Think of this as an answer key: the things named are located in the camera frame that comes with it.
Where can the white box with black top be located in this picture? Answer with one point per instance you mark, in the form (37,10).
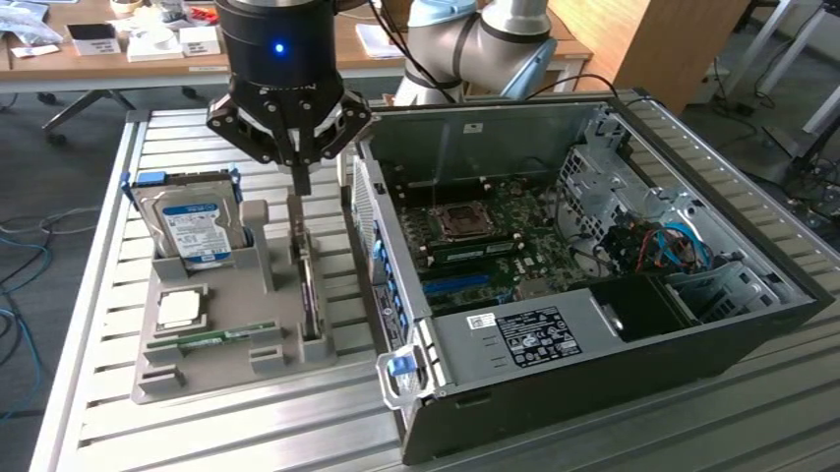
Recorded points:
(95,40)

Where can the blue case latch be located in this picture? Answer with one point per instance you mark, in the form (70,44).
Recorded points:
(401,366)

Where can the black open PC case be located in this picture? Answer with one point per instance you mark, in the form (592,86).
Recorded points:
(591,393)

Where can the white box with cup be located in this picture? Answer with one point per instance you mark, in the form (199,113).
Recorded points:
(154,46)

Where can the metal disk bay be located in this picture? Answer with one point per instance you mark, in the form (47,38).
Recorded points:
(597,187)

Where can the silver CPU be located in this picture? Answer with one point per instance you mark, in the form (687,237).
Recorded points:
(181,309)

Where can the clear plastic bag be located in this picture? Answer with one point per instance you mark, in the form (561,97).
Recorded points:
(26,22)

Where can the grey parts rack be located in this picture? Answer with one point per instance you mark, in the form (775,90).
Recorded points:
(250,314)

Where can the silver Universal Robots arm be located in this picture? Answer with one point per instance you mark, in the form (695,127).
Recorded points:
(460,44)

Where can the CPU socket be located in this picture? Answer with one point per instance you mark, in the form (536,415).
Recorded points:
(463,221)

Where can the green motherboard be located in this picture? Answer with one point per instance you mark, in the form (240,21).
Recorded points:
(545,260)

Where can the grey desk leg with caster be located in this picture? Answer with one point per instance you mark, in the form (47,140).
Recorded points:
(73,110)

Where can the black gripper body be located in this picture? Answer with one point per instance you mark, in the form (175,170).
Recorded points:
(282,64)

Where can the plain white box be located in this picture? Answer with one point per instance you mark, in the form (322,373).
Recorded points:
(197,41)

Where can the stack of papers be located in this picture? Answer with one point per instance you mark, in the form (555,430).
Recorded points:
(374,41)

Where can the red plastic part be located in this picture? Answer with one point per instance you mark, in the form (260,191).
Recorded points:
(205,17)

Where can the hard disk with blue label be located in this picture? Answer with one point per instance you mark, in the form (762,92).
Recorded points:
(190,226)

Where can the graphics card with black fan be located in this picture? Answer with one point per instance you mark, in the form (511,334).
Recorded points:
(310,285)

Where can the blue expansion slot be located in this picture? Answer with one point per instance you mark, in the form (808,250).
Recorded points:
(456,284)

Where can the grey power supply unit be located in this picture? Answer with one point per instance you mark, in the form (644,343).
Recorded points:
(473,349)

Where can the wooden desk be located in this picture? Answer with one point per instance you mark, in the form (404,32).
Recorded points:
(66,66)

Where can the green RAM stick on rack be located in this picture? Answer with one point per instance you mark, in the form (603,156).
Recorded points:
(217,336)

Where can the white label card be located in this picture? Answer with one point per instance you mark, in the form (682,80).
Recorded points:
(33,50)

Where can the wooden cabinet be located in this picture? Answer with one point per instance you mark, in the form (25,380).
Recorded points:
(656,44)

